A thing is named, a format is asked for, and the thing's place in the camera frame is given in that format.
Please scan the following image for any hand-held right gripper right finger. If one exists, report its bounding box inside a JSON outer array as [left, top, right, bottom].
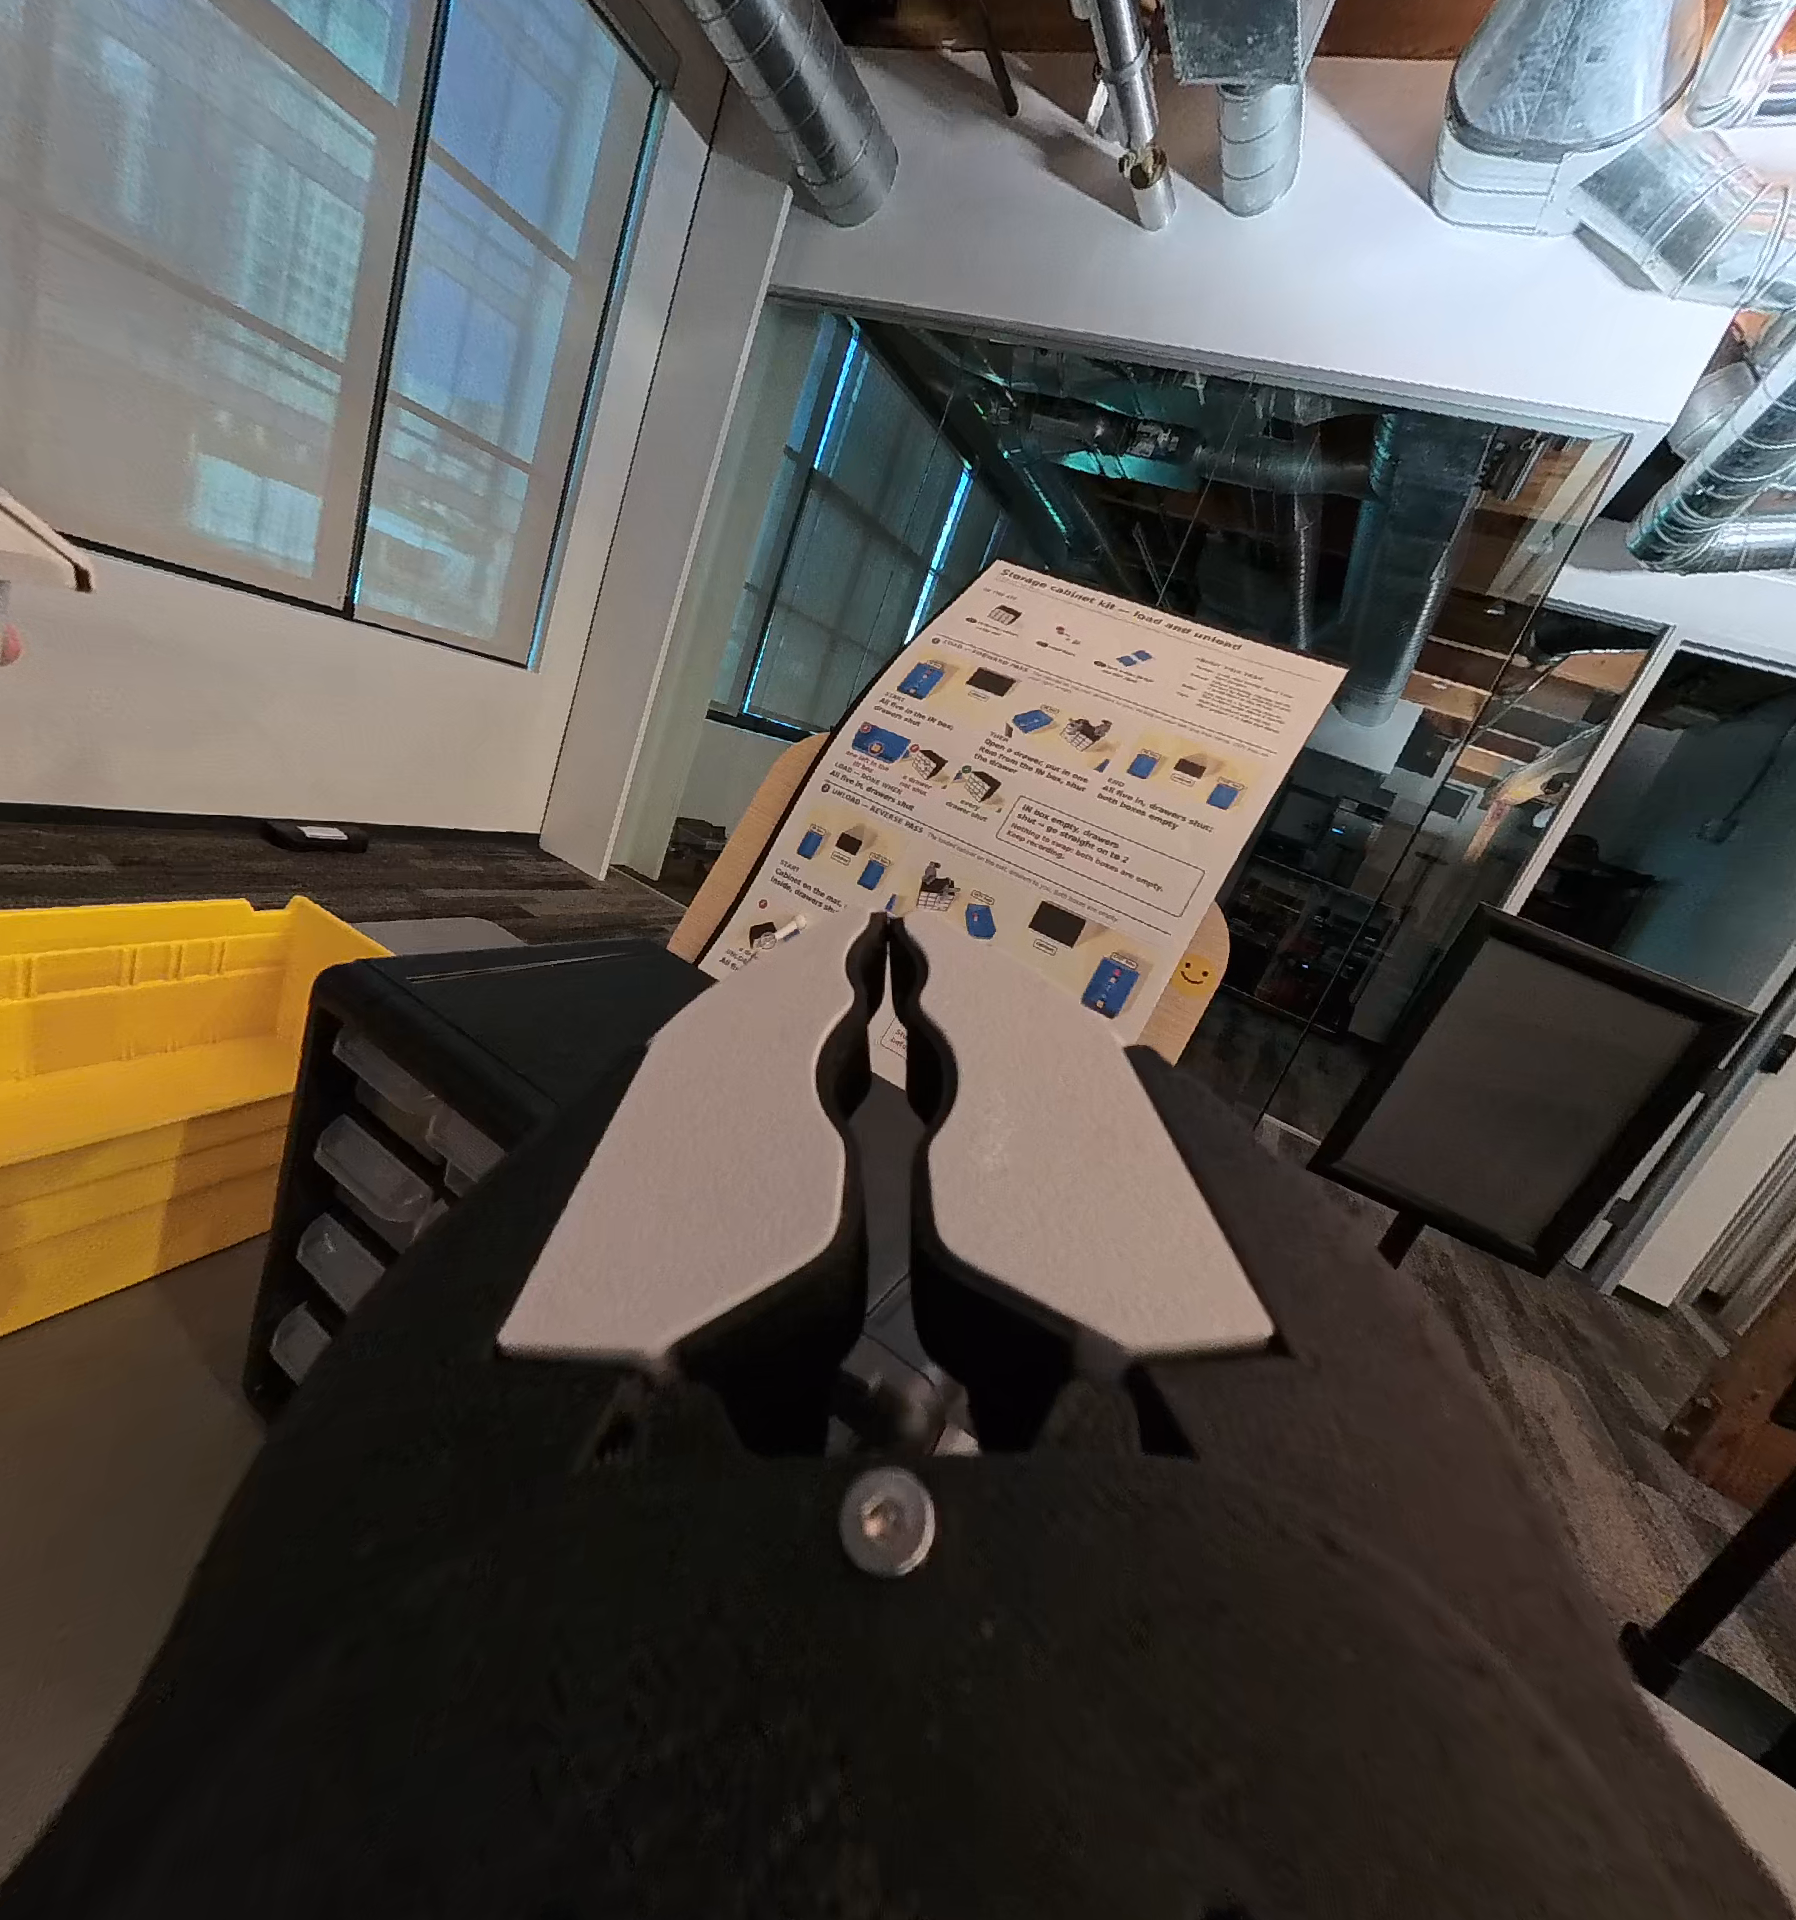
[[885, 910, 1275, 1374]]

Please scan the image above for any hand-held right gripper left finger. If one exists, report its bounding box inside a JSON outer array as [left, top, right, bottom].
[[496, 910, 880, 1374]]

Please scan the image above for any black drawer cabinet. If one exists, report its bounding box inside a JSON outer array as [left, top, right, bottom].
[[237, 941, 1140, 1429]]

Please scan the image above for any yellow plastic bin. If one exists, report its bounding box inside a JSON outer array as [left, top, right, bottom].
[[0, 895, 390, 1368]]

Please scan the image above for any large office window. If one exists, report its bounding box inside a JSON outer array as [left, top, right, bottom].
[[0, 0, 666, 669]]

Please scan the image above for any printed instruction sheet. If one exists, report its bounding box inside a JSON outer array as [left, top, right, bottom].
[[697, 562, 1349, 1053]]

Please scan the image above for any dark panel on stand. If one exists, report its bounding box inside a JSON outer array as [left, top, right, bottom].
[[1312, 910, 1758, 1279]]

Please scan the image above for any narrow office window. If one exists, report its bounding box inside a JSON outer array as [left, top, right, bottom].
[[711, 300, 990, 739]]

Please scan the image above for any silver pipe bundle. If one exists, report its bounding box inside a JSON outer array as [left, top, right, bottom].
[[1077, 0, 1319, 228]]

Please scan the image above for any glass partition wall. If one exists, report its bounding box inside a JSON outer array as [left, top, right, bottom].
[[837, 317, 1635, 1142]]

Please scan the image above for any round metal duct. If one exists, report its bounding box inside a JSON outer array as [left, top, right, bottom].
[[682, 0, 899, 228]]

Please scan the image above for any metal air duct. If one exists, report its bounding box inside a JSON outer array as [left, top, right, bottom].
[[1432, 0, 1796, 302], [1633, 287, 1796, 573]]

